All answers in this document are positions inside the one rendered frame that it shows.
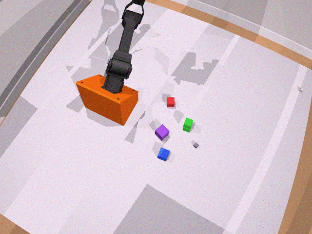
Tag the blue cube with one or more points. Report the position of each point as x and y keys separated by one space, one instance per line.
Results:
x=163 y=154

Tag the purple block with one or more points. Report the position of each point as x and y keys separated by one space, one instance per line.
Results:
x=161 y=132

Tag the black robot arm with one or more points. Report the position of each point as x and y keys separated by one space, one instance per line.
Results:
x=120 y=67

